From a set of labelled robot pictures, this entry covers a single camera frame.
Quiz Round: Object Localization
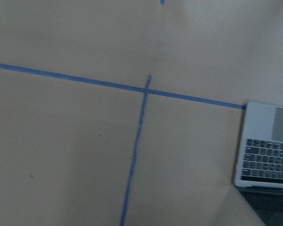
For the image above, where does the grey laptop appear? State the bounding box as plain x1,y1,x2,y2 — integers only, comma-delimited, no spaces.
234,102,283,226

